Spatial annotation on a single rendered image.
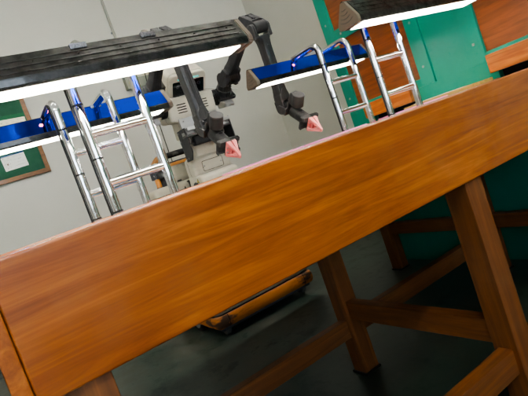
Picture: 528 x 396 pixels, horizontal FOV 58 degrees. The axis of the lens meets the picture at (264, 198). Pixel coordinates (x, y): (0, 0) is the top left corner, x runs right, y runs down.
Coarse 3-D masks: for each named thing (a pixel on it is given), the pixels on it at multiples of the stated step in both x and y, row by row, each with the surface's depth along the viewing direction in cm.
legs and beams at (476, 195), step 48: (480, 192) 104; (384, 240) 249; (480, 240) 104; (336, 288) 153; (480, 288) 108; (336, 336) 152; (480, 336) 114; (96, 384) 61; (240, 384) 136; (480, 384) 100
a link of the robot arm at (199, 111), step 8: (184, 64) 196; (176, 72) 198; (184, 72) 196; (184, 80) 196; (192, 80) 198; (184, 88) 198; (192, 88) 197; (192, 96) 197; (200, 96) 199; (192, 104) 198; (200, 104) 198; (192, 112) 200; (200, 112) 198; (200, 120) 198; (200, 136) 201
